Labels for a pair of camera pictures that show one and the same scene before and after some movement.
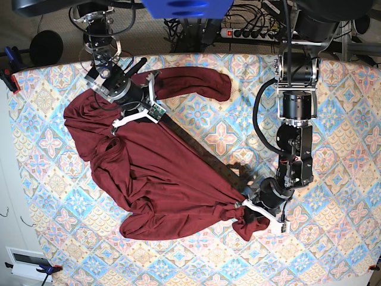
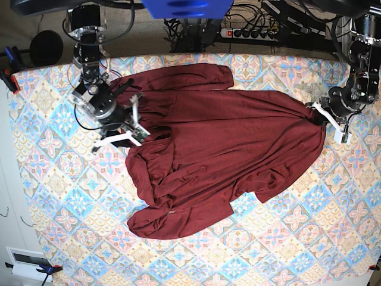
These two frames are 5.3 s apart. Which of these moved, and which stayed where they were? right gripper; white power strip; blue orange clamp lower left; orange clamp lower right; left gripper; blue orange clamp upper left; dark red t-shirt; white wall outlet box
Moved: right gripper; dark red t-shirt; left gripper
Stayed: white wall outlet box; blue orange clamp upper left; white power strip; blue orange clamp lower left; orange clamp lower right
